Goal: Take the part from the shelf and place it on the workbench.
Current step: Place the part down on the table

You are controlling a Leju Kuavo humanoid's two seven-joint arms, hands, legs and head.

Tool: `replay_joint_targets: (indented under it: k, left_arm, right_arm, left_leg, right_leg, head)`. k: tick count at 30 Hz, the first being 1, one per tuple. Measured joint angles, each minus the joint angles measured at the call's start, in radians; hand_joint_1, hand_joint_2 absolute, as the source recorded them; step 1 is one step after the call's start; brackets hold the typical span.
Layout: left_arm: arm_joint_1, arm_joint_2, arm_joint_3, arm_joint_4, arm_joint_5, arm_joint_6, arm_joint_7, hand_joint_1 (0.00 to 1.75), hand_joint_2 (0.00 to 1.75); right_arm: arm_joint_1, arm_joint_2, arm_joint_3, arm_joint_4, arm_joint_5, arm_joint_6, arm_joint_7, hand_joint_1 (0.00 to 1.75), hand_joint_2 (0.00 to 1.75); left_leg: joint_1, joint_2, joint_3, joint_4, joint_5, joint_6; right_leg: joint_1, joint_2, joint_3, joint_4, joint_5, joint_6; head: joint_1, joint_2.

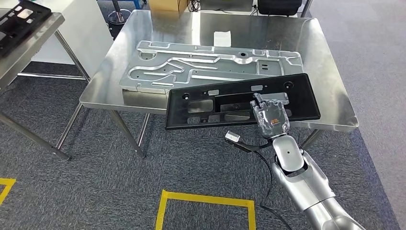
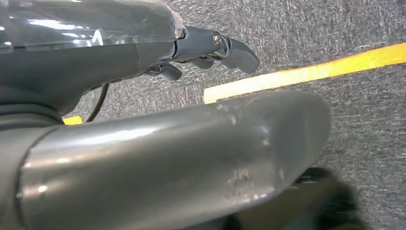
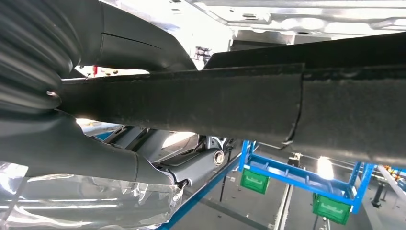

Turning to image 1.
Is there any white cabinet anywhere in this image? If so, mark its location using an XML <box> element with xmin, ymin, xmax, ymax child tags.
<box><xmin>32</xmin><ymin>0</ymin><xmax>114</xmax><ymax>79</ymax></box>

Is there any black carry case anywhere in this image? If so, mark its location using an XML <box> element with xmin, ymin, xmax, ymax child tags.
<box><xmin>257</xmin><ymin>0</ymin><xmax>303</xmax><ymax>16</ymax></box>

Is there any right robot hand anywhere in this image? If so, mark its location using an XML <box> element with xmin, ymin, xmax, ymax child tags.
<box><xmin>249</xmin><ymin>92</ymin><xmax>291</xmax><ymax>139</ymax></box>

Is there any stamped aluminium panel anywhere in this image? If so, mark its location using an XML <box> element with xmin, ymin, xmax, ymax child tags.
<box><xmin>119</xmin><ymin>40</ymin><xmax>305</xmax><ymax>95</ymax></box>

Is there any stainless steel workbench table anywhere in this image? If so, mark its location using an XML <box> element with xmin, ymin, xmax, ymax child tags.
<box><xmin>79</xmin><ymin>9</ymin><xmax>360</xmax><ymax>160</ymax></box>

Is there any black plastic plate frame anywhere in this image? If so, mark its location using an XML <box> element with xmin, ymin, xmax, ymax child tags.
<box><xmin>165</xmin><ymin>73</ymin><xmax>322</xmax><ymax>131</ymax></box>
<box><xmin>0</xmin><ymin>0</ymin><xmax>52</xmax><ymax>58</ymax></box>

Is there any stainless steel side table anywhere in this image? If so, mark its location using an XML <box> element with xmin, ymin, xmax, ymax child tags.
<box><xmin>0</xmin><ymin>12</ymin><xmax>91</xmax><ymax>161</ymax></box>

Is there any yellow floor tape square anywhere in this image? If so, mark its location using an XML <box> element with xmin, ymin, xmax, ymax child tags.
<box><xmin>155</xmin><ymin>190</ymin><xmax>256</xmax><ymax>230</ymax></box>
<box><xmin>0</xmin><ymin>178</ymin><xmax>16</xmax><ymax>206</ymax></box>

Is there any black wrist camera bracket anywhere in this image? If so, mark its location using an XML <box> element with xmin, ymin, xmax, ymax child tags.
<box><xmin>226</xmin><ymin>139</ymin><xmax>274</xmax><ymax>154</ymax></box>

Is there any brown cardboard box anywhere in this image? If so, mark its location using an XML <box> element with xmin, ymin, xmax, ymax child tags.
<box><xmin>148</xmin><ymin>0</ymin><xmax>188</xmax><ymax>12</ymax></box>

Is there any metal stanchion post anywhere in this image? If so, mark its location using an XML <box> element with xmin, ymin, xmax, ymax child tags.
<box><xmin>108</xmin><ymin>0</ymin><xmax>132</xmax><ymax>24</ymax></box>

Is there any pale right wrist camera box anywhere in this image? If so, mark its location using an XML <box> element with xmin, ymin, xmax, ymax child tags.
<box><xmin>224</xmin><ymin>130</ymin><xmax>241</xmax><ymax>143</ymax></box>

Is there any white paper sheet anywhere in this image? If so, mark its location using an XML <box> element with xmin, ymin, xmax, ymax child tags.
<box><xmin>213</xmin><ymin>31</ymin><xmax>232</xmax><ymax>47</ymax></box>

